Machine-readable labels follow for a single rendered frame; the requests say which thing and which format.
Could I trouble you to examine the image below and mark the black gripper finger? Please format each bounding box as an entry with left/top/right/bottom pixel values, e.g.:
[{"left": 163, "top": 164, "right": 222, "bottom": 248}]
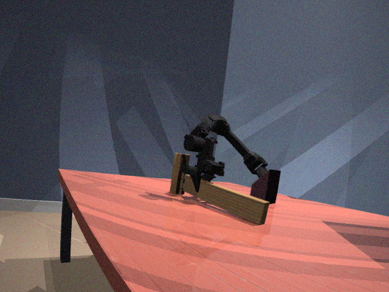
[
  {"left": 202, "top": 175, "right": 216, "bottom": 181},
  {"left": 190, "top": 175, "right": 203, "bottom": 193}
]

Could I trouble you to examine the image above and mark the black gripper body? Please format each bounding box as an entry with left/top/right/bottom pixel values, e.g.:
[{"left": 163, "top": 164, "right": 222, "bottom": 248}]
[{"left": 180, "top": 153, "right": 224, "bottom": 176}]

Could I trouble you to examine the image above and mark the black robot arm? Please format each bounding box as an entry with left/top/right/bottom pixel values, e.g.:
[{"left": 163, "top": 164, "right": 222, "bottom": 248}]
[{"left": 184, "top": 114, "right": 268, "bottom": 178}]

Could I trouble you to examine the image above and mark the brown wooden post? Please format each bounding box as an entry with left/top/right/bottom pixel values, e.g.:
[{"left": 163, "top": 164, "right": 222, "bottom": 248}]
[{"left": 170, "top": 153, "right": 190, "bottom": 195}]

